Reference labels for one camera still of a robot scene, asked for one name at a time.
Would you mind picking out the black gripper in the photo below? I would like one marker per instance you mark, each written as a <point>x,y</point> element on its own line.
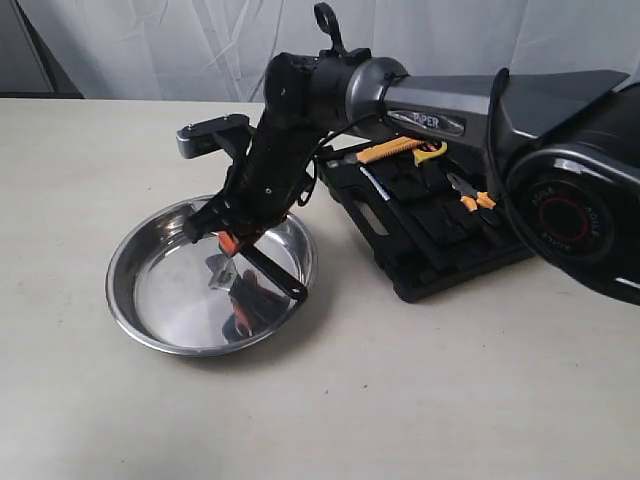
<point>260,186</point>

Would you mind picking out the silver adjustable wrench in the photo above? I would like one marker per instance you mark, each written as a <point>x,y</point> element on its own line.
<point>224,272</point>

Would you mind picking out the black plastic tool case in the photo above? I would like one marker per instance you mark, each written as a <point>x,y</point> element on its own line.
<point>424,239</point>

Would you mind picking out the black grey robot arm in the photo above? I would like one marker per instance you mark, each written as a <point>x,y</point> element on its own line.
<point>561,152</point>

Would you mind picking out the round stainless steel tray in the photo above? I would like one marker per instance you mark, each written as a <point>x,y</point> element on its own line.
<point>156,286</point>

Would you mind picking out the blue white screwdriver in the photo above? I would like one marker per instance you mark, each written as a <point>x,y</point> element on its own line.
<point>378,187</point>

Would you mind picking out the white backdrop curtain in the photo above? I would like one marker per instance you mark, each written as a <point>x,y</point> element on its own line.
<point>218,50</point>

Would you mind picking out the yellow black tape measure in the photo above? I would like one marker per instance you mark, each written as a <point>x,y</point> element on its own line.
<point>428,151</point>

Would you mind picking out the dark panel behind curtain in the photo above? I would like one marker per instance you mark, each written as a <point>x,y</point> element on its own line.
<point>28,67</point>

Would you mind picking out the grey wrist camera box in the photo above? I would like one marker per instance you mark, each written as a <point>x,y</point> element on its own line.
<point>231,134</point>

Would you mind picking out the orange handled pliers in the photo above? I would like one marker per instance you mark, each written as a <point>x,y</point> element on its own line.
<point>469,196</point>

